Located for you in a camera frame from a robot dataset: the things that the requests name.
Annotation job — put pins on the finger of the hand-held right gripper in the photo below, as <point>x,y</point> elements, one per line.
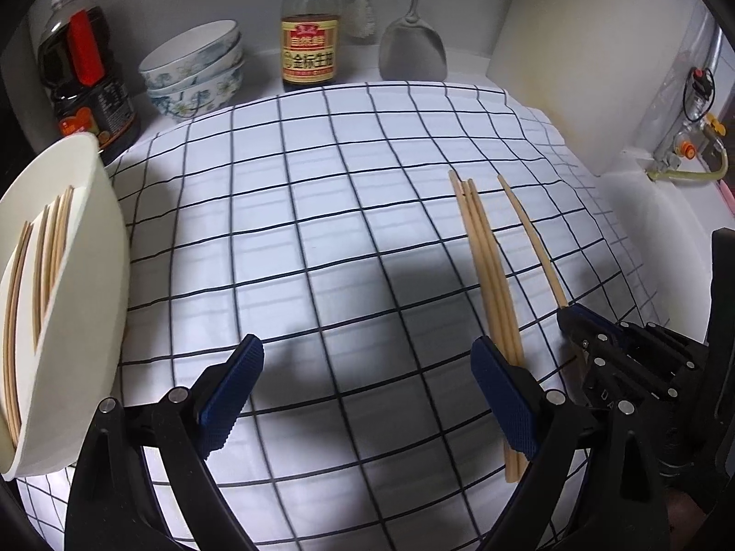
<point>577,317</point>
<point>594,364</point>

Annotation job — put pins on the soy sauce glass bottle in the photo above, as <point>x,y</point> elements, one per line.
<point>308,51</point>

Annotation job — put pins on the white black checked cloth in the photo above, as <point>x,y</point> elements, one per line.
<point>321,218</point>

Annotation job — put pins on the cream cutting board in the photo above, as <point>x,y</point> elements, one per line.
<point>585,63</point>

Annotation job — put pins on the gas valve with red knob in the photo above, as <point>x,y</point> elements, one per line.
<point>697,83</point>

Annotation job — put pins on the metal spatula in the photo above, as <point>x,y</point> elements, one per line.
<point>412,51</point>

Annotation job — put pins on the white plastic container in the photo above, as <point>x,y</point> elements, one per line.
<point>74,327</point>

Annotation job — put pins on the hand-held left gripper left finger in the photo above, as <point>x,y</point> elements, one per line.
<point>229,402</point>

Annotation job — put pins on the floral ceramic bowl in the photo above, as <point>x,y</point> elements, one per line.
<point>201,103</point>
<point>227,72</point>
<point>189,49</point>

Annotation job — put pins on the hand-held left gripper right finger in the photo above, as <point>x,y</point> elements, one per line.
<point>505,402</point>

